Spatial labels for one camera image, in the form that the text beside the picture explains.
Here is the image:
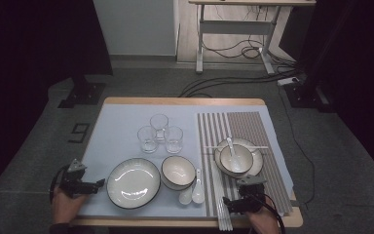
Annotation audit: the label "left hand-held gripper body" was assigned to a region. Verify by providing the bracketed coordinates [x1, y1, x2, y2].
[59, 159, 94, 199]

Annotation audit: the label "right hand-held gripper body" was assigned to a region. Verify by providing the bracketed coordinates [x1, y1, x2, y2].
[236, 174, 268, 215]

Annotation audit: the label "white black-rimmed plate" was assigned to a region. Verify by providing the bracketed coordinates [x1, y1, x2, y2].
[213, 137, 265, 180]
[106, 157, 162, 210]

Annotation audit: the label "white ceramic spoon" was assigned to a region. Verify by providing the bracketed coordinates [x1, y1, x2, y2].
[178, 186, 194, 206]
[226, 136, 244, 173]
[192, 168, 206, 205]

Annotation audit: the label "white black-rimmed bowl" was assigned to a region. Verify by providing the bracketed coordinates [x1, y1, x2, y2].
[161, 155, 197, 188]
[162, 175, 195, 192]
[219, 143, 254, 176]

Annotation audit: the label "slender white chopstick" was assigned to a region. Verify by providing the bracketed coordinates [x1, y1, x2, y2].
[204, 146, 270, 151]
[204, 144, 270, 149]

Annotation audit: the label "person's left hand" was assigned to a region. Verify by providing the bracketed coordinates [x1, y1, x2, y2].
[51, 187, 89, 226]

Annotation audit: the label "person's right hand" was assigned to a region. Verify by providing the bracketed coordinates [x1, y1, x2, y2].
[245, 198, 281, 234]

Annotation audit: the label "pale blue table mat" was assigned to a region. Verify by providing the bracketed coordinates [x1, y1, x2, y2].
[77, 103, 296, 218]

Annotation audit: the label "clear drinking glass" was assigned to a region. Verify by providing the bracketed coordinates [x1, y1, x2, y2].
[149, 113, 169, 142]
[164, 126, 184, 154]
[136, 126, 160, 154]

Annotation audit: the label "brown striped placemat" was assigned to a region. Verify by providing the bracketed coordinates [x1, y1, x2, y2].
[197, 111, 294, 218]

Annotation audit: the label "black stand base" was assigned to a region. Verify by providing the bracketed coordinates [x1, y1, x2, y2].
[283, 81, 335, 113]
[57, 74, 107, 109]

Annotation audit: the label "wooden table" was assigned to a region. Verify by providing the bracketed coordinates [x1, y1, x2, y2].
[70, 97, 305, 228]

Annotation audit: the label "white power strip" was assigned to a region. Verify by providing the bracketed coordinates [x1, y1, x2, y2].
[277, 76, 301, 87]

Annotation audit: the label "dark curtain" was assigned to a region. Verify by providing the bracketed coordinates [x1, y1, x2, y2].
[279, 0, 374, 186]
[0, 0, 114, 203]

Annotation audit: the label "light grey panel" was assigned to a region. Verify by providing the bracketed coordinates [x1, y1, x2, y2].
[93, 0, 179, 57]

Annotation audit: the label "white-framed desk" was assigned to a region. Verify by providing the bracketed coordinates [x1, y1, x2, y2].
[188, 0, 317, 76]

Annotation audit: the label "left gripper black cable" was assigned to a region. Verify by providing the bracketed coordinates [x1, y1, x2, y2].
[48, 165, 71, 204]

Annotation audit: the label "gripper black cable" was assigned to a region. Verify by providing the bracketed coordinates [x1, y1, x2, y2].
[261, 193, 286, 234]
[48, 165, 71, 204]

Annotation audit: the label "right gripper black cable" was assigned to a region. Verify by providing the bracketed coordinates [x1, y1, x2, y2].
[261, 193, 286, 234]

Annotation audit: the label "thin black cable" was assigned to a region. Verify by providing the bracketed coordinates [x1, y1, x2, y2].
[277, 87, 317, 207]

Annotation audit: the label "black floor cables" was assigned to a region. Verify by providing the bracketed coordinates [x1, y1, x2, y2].
[177, 69, 301, 98]

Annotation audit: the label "coiled black cables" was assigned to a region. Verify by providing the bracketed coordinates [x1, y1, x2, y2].
[201, 6, 267, 60]

